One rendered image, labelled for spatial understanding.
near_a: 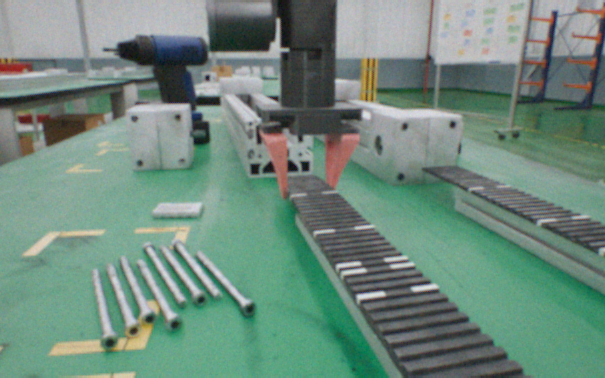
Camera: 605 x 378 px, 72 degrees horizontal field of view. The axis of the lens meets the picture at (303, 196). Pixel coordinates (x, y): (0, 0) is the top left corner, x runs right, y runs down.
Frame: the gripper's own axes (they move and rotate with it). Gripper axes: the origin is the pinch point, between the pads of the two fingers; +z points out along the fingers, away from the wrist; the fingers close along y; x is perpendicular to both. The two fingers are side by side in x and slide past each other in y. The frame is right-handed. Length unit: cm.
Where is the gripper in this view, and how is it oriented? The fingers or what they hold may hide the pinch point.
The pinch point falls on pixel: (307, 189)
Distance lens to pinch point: 46.7
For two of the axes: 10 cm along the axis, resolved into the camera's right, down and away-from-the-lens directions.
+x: 2.1, 3.0, -9.3
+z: 0.0, 9.5, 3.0
